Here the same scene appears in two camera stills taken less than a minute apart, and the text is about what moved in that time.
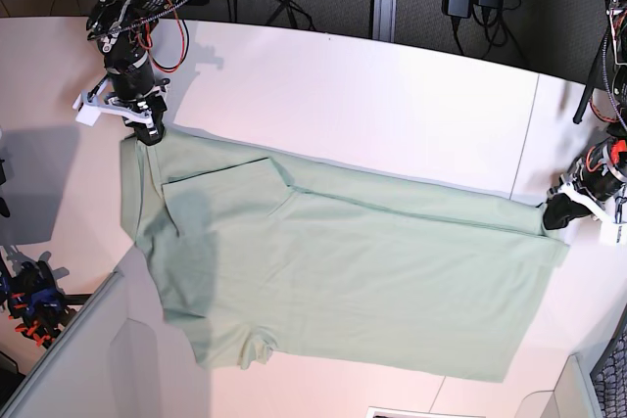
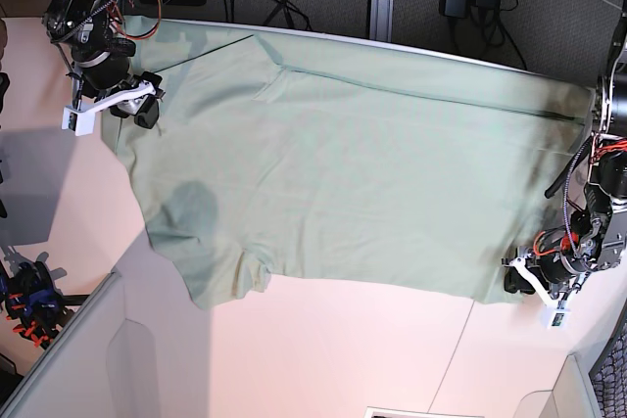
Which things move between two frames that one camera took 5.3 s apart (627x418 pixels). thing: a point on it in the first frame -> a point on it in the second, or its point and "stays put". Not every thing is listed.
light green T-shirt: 254,255 -> 281,154
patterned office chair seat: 609,377 stays put
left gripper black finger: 559,209 -> 514,282
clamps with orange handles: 32,298 stays put
